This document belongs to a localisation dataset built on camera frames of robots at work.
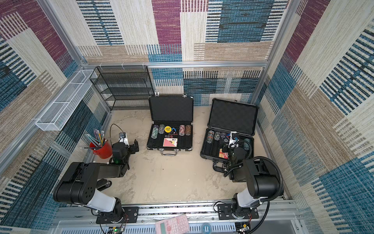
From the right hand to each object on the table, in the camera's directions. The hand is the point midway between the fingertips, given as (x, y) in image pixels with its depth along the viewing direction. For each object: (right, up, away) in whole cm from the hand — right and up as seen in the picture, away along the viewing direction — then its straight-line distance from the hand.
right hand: (230, 137), depth 91 cm
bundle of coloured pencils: (-79, -3, -1) cm, 80 cm away
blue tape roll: (-19, -41, -20) cm, 50 cm away
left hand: (-64, -2, +3) cm, 64 cm away
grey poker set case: (0, +13, +12) cm, 18 cm away
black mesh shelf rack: (-73, +35, +20) cm, 84 cm away
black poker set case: (-37, +13, +12) cm, 41 cm away
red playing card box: (-3, -11, +1) cm, 12 cm away
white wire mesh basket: (-89, +19, -14) cm, 92 cm away
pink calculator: (-31, -39, -21) cm, 54 cm away
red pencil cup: (-75, -8, -4) cm, 76 cm away
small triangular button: (-36, +2, +13) cm, 38 cm away
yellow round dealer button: (-40, +4, +14) cm, 43 cm away
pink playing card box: (-37, -4, +6) cm, 38 cm away
